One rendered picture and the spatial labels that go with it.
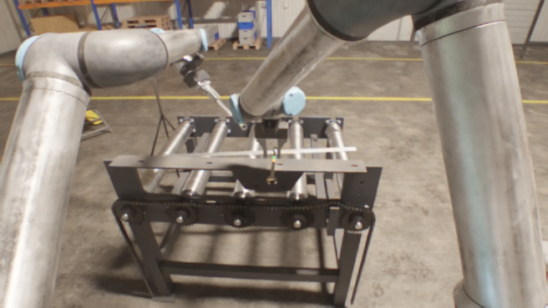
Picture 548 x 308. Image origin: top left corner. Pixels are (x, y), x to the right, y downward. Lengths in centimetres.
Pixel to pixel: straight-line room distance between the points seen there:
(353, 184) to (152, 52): 103
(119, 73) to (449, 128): 59
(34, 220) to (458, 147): 65
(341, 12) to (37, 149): 52
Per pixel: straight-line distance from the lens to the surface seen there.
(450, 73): 43
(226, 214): 144
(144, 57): 63
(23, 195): 57
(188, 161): 133
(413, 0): 39
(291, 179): 132
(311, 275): 186
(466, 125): 44
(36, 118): 61
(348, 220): 145
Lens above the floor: 190
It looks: 30 degrees down
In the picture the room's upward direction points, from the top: 1 degrees counter-clockwise
